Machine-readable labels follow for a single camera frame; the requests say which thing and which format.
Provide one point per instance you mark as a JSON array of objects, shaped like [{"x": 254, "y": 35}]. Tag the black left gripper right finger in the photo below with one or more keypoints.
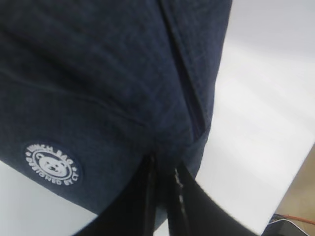
[{"x": 191, "y": 212}]

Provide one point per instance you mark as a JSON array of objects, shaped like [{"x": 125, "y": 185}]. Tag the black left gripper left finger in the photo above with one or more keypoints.
[{"x": 133, "y": 212}]

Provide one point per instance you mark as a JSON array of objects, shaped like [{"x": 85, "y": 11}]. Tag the navy blue lunch bag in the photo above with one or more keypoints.
[{"x": 88, "y": 88}]

